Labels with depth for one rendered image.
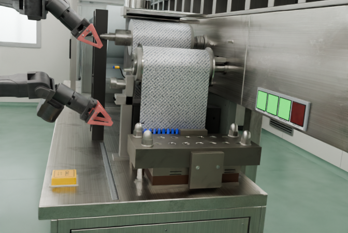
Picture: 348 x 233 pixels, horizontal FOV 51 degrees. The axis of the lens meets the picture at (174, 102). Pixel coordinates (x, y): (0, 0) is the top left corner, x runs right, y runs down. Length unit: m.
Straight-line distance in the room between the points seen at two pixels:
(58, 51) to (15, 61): 0.73
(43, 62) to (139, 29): 5.40
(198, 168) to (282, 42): 0.43
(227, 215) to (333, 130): 0.45
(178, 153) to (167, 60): 0.32
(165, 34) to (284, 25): 0.58
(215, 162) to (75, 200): 0.41
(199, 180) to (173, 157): 0.11
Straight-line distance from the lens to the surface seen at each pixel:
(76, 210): 1.03
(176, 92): 1.24
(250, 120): 1.52
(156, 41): 1.45
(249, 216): 1.18
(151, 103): 1.23
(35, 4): 1.23
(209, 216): 1.12
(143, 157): 1.06
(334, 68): 0.86
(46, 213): 1.03
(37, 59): 6.79
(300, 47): 0.96
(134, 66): 1.22
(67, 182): 1.13
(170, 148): 1.07
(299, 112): 0.94
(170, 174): 1.11
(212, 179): 1.12
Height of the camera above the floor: 1.35
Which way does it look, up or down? 10 degrees down
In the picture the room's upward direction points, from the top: 4 degrees clockwise
